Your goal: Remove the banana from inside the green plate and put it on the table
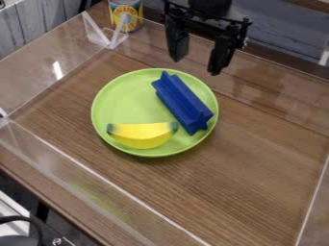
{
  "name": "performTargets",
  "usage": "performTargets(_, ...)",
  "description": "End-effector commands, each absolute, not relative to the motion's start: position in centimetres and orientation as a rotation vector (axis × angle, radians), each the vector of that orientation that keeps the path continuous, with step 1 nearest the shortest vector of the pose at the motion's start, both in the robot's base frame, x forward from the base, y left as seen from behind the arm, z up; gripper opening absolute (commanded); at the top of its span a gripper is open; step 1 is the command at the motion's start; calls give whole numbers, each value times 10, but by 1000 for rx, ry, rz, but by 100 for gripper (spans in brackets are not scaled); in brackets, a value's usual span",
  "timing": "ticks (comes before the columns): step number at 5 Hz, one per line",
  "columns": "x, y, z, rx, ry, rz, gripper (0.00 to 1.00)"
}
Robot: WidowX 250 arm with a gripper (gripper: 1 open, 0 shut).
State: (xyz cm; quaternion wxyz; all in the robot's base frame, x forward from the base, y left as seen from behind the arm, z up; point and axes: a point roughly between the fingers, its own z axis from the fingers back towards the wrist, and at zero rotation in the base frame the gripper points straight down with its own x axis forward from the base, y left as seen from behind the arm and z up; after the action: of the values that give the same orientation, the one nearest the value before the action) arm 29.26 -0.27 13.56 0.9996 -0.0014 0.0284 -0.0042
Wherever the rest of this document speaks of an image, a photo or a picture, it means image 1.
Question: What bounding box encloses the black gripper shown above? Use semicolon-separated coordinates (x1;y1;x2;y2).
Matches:
165;0;252;76

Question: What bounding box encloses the yellow toy banana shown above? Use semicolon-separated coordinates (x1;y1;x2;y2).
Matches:
107;122;181;149

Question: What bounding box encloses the green round plate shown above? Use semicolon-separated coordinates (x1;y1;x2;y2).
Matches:
91;68;218;158

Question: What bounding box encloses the blue star-shaped block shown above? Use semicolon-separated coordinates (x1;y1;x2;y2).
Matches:
151;71;214;135

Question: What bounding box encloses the yellow labelled tin can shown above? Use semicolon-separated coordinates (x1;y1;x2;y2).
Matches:
109;0;145;33

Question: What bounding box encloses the clear acrylic tray wall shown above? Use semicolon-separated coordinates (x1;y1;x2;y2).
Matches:
0;6;329;246

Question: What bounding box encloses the black bracket with bolt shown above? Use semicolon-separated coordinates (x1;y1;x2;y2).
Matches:
28;224;93;246

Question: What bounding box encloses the black cable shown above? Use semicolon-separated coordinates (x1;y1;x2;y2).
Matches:
0;214;47;246

